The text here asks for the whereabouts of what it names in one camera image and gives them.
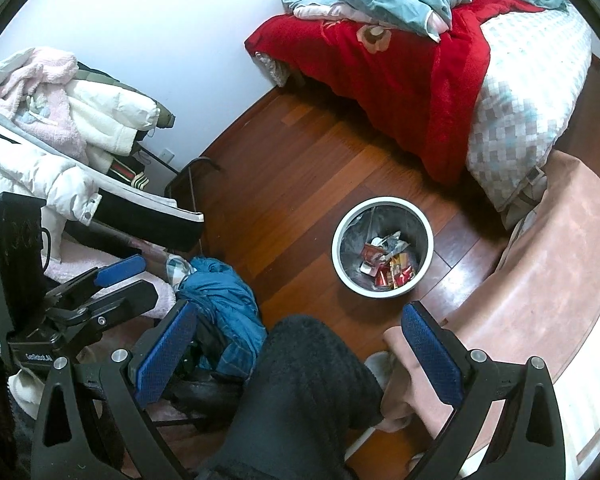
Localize pink table cloth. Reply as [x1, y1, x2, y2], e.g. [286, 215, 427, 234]
[380, 150, 600, 461]

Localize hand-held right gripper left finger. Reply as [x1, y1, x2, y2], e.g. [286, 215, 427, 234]
[30, 299, 201, 480]

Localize pink fleece robe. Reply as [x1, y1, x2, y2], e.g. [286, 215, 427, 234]
[0, 50, 88, 161]

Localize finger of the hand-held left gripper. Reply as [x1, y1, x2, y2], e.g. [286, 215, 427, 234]
[50, 280, 160, 346]
[45, 254, 147, 311]

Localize pink fuzzy blanket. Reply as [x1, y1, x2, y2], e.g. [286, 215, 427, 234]
[45, 237, 177, 322]

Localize dark olive garment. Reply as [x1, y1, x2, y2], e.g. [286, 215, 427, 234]
[75, 62, 174, 132]

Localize white rimmed trash bin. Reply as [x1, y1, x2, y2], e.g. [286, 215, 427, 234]
[331, 197, 435, 301]

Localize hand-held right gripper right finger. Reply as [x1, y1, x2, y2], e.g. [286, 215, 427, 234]
[401, 301, 567, 480]

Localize checked white cloth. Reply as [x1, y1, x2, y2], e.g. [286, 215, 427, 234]
[165, 254, 197, 288]

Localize white puffer jacket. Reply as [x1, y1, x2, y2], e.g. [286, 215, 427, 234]
[0, 122, 103, 226]

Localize blue jacket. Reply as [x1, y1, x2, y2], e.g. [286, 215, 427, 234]
[177, 256, 268, 381]

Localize cream coat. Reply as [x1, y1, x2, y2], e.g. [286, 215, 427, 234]
[67, 77, 161, 157]

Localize red blanket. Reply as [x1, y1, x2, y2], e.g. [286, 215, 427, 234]
[244, 0, 546, 186]

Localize black metal chair frame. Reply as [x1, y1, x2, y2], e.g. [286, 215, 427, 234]
[164, 157, 222, 261]

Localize person's leg black trousers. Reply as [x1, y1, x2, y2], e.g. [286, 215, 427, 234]
[200, 315, 386, 480]

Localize black white-trimmed garment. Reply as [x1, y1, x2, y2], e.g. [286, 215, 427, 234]
[92, 180, 206, 252]

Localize pile of snack wrappers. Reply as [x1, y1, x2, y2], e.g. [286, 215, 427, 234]
[360, 230, 417, 291]

